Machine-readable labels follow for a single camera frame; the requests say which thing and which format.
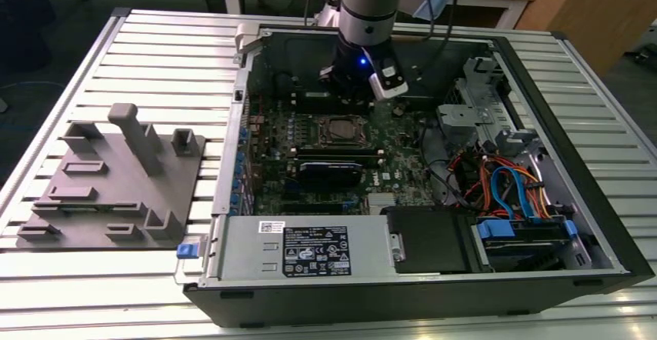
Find silver CPU plate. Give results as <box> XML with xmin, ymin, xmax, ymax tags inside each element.
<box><xmin>327</xmin><ymin>119</ymin><xmax>357</xmax><ymax>138</ymax></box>

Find metal socket cover frame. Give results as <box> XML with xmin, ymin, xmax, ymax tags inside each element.
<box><xmin>318</xmin><ymin>115</ymin><xmax>370</xmax><ymax>147</ymax></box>

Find black CPU socket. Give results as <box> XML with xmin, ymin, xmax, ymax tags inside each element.
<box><xmin>317</xmin><ymin>115</ymin><xmax>371</xmax><ymax>148</ymax></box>

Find black expansion slot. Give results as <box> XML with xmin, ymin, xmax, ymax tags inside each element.
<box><xmin>280</xmin><ymin>206</ymin><xmax>335</xmax><ymax>215</ymax></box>
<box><xmin>283</xmin><ymin>200</ymin><xmax>357</xmax><ymax>208</ymax></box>

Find RAM stick with white label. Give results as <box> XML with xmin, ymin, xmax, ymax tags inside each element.
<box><xmin>293</xmin><ymin>88</ymin><xmax>335</xmax><ymax>105</ymax></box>

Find black RAM stick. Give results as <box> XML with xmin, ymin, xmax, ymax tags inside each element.
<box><xmin>295</xmin><ymin>145</ymin><xmax>385</xmax><ymax>155</ymax></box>
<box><xmin>295</xmin><ymin>151</ymin><xmax>387</xmax><ymax>162</ymax></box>

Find metal drive cage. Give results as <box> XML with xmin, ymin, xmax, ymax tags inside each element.
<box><xmin>434</xmin><ymin>57</ymin><xmax>546</xmax><ymax>157</ymax></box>

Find black graphics card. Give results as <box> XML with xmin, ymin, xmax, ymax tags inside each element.
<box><xmin>295</xmin><ymin>158</ymin><xmax>366</xmax><ymax>194</ymax></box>

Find green motherboard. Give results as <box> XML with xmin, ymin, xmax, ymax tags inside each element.
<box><xmin>244</xmin><ymin>97</ymin><xmax>449</xmax><ymax>216</ymax></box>

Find silver chipset heatsink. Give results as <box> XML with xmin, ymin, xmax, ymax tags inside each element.
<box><xmin>366</xmin><ymin>191</ymin><xmax>398</xmax><ymax>208</ymax></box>

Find black power supply label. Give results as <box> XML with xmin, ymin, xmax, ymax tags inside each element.
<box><xmin>282</xmin><ymin>225</ymin><xmax>353</xmax><ymax>278</ymax></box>

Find hard disk in blue carrier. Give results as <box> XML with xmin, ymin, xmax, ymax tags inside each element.
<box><xmin>474</xmin><ymin>216</ymin><xmax>580</xmax><ymax>272</ymax></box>

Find wooden cabinet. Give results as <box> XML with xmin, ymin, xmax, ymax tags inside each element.
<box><xmin>517</xmin><ymin>0</ymin><xmax>657</xmax><ymax>78</ymax></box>

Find silver power supply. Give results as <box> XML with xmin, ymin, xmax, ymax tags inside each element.
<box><xmin>202</xmin><ymin>215</ymin><xmax>401</xmax><ymax>280</ymax></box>

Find grey parts rack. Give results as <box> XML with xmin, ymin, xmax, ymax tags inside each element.
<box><xmin>15</xmin><ymin>102</ymin><xmax>208</xmax><ymax>249</ymax></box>

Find black open PC case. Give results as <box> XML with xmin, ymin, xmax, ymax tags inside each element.
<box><xmin>174</xmin><ymin>22</ymin><xmax>657</xmax><ymax>329</ymax></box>

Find black chair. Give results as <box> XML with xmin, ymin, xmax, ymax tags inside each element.
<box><xmin>0</xmin><ymin>0</ymin><xmax>56</xmax><ymax>72</ymax></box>

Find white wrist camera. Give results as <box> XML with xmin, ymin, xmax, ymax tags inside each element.
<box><xmin>367</xmin><ymin>57</ymin><xmax>411</xmax><ymax>99</ymax></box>

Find black wire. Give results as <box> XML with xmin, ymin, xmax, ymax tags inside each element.
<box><xmin>419</xmin><ymin>121</ymin><xmax>466</xmax><ymax>207</ymax></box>

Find blue data wire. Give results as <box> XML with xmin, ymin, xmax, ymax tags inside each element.
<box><xmin>489</xmin><ymin>165</ymin><xmax>541</xmax><ymax>225</ymax></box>

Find orange power wire bundle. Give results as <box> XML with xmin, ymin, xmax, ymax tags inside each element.
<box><xmin>459</xmin><ymin>154</ymin><xmax>565</xmax><ymax>222</ymax></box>

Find blue floor cable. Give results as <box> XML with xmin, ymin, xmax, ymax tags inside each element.
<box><xmin>0</xmin><ymin>79</ymin><xmax>68</xmax><ymax>92</ymax></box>

